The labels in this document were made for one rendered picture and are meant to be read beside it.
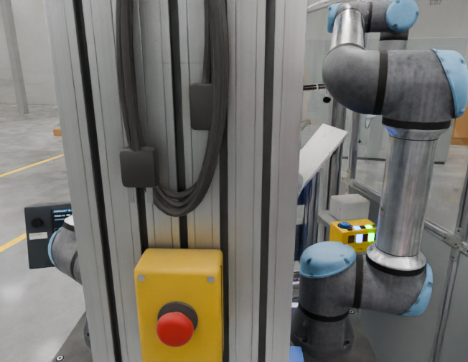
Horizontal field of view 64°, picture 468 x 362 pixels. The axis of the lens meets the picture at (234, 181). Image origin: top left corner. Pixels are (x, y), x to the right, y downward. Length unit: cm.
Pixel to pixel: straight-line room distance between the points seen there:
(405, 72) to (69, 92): 53
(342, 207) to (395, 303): 122
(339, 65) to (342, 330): 56
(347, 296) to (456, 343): 107
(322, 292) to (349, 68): 46
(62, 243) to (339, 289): 65
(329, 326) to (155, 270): 58
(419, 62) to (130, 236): 54
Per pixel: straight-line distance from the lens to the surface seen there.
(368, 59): 73
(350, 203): 205
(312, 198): 192
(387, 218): 80
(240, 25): 38
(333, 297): 86
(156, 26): 39
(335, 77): 74
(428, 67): 73
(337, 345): 93
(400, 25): 108
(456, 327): 186
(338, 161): 225
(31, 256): 130
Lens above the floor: 166
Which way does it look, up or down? 17 degrees down
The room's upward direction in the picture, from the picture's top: straight up
